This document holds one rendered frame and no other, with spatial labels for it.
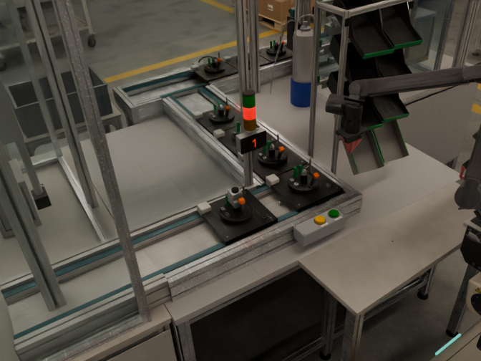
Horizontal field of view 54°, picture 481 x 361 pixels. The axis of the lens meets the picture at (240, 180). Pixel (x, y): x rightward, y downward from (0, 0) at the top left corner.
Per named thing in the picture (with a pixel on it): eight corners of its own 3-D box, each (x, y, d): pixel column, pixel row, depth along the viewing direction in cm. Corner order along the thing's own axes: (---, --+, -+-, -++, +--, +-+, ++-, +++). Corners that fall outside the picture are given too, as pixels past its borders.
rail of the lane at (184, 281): (360, 212, 205) (362, 192, 198) (172, 301, 170) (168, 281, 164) (351, 205, 209) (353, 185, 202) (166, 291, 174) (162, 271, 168)
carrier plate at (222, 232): (278, 222, 189) (278, 218, 187) (225, 246, 179) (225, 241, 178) (246, 192, 206) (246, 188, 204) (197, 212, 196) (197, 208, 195)
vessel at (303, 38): (320, 79, 280) (323, 15, 258) (300, 86, 274) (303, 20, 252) (305, 71, 290) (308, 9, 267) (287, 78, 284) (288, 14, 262)
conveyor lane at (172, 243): (341, 208, 207) (343, 190, 201) (165, 290, 175) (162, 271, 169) (302, 177, 227) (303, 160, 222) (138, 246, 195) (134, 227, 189)
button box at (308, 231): (345, 227, 192) (346, 215, 188) (303, 247, 184) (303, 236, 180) (333, 218, 197) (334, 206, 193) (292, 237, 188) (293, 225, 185)
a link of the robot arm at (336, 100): (361, 84, 160) (368, 86, 168) (330, 77, 165) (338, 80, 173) (353, 118, 163) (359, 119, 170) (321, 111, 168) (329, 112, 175)
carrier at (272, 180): (343, 192, 202) (345, 168, 195) (298, 213, 193) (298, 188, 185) (308, 166, 219) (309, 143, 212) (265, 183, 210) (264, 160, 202)
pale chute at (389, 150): (404, 157, 214) (409, 155, 210) (379, 164, 211) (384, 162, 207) (384, 99, 218) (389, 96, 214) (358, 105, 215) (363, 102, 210)
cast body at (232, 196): (244, 205, 186) (243, 191, 182) (235, 209, 185) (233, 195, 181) (235, 194, 193) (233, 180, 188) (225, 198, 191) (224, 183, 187)
